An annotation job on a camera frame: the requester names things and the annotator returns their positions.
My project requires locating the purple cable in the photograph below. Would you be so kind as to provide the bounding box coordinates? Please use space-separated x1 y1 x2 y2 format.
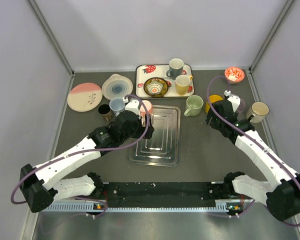
10 94 151 205
206 75 300 227

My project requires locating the floral patterned small bowl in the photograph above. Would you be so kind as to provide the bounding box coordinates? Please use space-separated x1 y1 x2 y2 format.
143 77 169 98

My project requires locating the lilac purple mug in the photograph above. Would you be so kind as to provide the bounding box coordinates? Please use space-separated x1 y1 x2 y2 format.
236 98 246 115

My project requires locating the slotted cable duct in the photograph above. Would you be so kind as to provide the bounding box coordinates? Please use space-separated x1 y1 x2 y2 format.
43 201 243 213

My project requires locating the strawberry pattern white tray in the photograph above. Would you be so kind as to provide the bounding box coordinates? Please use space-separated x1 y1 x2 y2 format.
135 64 195 99

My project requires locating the mustard yellow mug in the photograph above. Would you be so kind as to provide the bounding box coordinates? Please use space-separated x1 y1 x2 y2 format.
175 75 193 96

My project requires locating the light blue mug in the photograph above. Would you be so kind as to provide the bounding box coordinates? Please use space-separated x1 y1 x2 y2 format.
109 97 126 117

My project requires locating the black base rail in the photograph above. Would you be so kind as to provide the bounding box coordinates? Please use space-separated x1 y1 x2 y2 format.
101 182 230 208

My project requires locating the blue ringed cream plate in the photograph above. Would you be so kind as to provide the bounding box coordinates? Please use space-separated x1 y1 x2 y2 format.
101 73 133 101

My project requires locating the black and gold cup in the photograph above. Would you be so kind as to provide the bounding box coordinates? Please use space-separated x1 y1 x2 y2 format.
98 104 113 123

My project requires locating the dark grey-blue mug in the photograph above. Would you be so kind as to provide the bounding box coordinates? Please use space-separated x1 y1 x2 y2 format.
166 58 184 79

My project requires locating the pink and white mug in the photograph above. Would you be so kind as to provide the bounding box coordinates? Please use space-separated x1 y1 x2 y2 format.
140 100 154 127

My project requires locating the cream mug black handle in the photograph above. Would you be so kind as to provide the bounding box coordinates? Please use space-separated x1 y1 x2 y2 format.
246 101 270 124

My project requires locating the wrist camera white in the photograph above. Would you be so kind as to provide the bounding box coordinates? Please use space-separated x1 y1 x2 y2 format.
122 98 146 118
224 90 241 112

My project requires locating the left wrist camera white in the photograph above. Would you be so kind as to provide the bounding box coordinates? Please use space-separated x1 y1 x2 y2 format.
122 98 146 118

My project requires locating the yellow and black mug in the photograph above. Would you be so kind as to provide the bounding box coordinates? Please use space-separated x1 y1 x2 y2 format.
205 94 223 113

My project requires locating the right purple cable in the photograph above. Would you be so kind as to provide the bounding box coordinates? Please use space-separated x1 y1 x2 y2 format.
206 75 300 227

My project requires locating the silver metal tray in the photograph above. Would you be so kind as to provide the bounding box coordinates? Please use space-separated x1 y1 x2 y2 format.
128 105 181 167

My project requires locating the light green mug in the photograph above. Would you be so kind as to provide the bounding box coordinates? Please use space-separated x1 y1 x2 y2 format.
184 95 204 117

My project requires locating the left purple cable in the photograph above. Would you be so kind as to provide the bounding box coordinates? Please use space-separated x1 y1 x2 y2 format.
10 94 151 205

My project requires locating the red patterned small bowl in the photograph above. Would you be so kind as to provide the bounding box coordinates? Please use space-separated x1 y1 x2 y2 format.
224 66 245 84

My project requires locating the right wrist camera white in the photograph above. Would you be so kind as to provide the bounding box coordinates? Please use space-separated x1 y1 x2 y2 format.
224 90 241 112

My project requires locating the pink and cream plate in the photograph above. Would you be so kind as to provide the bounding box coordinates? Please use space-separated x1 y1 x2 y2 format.
67 82 103 113

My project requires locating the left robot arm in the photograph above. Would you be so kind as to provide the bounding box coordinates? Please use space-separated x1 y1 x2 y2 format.
19 110 154 213

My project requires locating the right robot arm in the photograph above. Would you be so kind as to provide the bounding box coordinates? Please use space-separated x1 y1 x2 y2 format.
205 96 300 222

